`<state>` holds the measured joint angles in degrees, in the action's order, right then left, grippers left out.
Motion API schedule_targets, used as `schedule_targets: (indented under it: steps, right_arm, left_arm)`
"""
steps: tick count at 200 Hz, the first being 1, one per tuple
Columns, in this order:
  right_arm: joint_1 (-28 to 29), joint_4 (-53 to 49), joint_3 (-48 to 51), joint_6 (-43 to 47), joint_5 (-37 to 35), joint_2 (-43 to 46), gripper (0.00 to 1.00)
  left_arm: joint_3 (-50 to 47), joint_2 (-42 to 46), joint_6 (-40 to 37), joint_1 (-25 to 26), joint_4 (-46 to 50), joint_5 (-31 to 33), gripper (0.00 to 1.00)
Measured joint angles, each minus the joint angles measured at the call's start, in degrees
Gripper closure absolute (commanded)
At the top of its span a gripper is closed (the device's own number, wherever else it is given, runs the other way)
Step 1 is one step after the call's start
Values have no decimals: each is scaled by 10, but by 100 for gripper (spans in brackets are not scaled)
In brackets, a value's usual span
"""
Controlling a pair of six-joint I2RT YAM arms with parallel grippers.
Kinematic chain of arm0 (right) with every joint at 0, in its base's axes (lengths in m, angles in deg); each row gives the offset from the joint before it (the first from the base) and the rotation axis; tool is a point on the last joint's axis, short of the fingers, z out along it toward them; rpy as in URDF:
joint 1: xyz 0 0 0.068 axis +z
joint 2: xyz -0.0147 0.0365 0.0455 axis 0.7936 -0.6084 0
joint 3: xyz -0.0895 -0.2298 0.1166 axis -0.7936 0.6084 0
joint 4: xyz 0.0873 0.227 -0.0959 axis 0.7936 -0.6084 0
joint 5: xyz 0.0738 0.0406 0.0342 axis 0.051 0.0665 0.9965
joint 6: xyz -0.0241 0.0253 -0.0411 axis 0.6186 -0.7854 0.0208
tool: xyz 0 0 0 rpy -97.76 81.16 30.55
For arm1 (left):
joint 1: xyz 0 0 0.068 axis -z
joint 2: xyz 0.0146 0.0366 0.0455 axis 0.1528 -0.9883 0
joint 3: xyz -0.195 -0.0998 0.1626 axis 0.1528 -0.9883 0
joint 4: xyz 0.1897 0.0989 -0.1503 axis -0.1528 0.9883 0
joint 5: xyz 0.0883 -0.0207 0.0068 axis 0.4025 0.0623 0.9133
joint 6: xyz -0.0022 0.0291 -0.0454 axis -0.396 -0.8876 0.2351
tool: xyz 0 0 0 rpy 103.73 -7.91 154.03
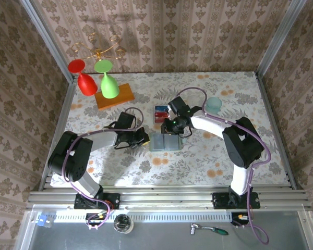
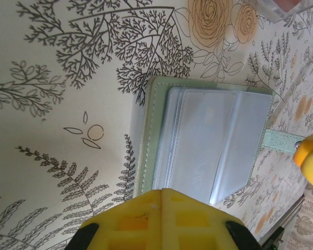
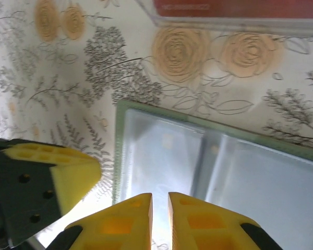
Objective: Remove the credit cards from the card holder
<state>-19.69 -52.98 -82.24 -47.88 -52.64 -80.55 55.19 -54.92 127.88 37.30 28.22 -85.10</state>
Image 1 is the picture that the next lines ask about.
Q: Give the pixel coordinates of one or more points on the green plastic wine glass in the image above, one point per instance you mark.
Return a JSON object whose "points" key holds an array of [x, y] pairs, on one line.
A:
{"points": [[109, 87]]}

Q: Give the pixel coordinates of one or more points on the floral patterned table cover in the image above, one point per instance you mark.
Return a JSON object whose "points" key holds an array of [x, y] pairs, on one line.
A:
{"points": [[172, 169]]}

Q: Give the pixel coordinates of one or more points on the black bracket with yellow connector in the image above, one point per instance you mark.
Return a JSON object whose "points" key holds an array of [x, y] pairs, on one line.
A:
{"points": [[91, 216], [234, 222]]}

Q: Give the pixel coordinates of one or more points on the orange wooden block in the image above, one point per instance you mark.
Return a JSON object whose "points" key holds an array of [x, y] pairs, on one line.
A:
{"points": [[120, 95]]}

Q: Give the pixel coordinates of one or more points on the green leather card holder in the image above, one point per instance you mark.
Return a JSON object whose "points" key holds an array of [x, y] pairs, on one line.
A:
{"points": [[172, 143]]}

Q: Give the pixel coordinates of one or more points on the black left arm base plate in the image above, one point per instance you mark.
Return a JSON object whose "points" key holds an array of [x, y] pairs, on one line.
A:
{"points": [[112, 200]]}

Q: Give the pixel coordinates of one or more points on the red plastic wine glass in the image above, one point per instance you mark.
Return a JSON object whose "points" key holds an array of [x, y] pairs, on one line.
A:
{"points": [[87, 84]]}

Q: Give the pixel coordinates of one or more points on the grey metal shelf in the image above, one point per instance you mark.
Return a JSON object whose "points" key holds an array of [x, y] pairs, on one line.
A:
{"points": [[159, 239]]}

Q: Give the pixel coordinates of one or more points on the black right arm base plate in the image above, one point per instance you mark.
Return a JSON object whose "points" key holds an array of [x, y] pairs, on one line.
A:
{"points": [[220, 201]]}

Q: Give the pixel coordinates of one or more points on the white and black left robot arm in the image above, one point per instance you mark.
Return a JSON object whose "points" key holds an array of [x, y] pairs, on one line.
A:
{"points": [[67, 159]]}

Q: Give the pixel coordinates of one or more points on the aluminium frame cross rail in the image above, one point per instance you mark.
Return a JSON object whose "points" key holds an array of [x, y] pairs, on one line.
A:
{"points": [[167, 198]]}

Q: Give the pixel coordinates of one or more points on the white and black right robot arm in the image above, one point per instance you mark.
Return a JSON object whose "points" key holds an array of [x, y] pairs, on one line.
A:
{"points": [[242, 143]]}

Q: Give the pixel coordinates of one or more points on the aluminium frame post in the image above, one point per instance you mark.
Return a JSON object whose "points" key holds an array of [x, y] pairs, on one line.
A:
{"points": [[281, 39], [49, 39]]}

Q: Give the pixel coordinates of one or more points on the blue and clear plastic clip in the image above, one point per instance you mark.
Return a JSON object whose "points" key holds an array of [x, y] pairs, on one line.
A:
{"points": [[42, 221]]}

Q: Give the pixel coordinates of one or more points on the clear acrylic tray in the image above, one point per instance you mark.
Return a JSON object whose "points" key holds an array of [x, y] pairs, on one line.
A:
{"points": [[159, 123]]}

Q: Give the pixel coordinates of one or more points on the clear plastic cup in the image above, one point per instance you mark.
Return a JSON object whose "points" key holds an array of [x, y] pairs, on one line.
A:
{"points": [[195, 100]]}

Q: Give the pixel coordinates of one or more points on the aluminium frame side rail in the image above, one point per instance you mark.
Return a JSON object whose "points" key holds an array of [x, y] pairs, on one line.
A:
{"points": [[268, 109], [65, 109]]}

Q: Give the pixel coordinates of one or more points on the frosted teal cup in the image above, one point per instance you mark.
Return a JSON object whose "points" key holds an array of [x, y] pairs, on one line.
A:
{"points": [[214, 104]]}

